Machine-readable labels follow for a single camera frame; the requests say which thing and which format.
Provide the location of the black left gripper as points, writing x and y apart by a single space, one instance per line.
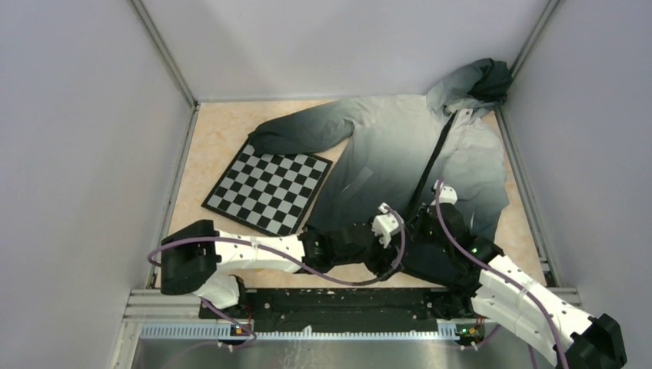
379 265

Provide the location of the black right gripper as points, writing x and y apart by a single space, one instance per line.
417 224

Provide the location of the grey gradient hooded jacket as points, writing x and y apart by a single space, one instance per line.
397 146

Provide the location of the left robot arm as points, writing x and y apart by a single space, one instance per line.
201 260

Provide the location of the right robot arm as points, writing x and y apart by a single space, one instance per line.
499 290

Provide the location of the black white checkerboard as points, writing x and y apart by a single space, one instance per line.
268 193

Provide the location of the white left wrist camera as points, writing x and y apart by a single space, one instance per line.
386 224

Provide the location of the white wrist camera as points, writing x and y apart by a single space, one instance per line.
446 195
386 224

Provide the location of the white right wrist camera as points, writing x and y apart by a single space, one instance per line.
446 195

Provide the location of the grey cable duct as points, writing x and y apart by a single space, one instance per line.
226 332

